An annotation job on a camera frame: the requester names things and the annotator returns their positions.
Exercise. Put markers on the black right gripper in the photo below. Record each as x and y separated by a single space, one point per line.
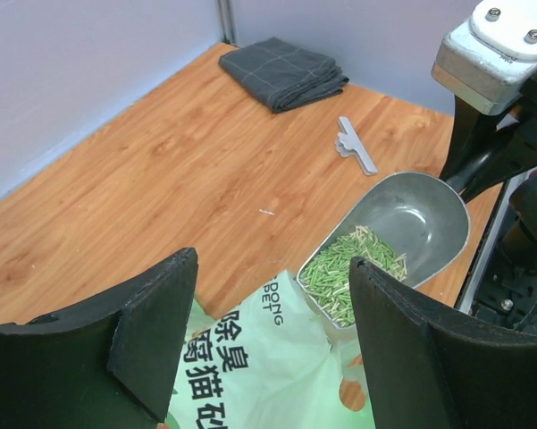
508 152

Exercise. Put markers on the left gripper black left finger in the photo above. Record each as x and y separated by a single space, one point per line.
108 361

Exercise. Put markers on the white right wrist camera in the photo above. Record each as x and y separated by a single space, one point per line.
486 59

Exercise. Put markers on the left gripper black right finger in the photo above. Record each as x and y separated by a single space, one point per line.
428 365

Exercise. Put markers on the grey metal scoop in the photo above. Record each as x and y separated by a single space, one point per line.
415 213

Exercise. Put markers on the green cat litter bag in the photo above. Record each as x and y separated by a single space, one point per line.
270 362

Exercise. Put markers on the folded dark grey cloth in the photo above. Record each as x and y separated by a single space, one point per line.
282 76

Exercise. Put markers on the green cat litter pellets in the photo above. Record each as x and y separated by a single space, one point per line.
325 277

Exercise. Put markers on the white plastic bag clip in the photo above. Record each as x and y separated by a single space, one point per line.
349 144

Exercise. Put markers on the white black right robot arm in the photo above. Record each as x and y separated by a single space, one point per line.
506 295

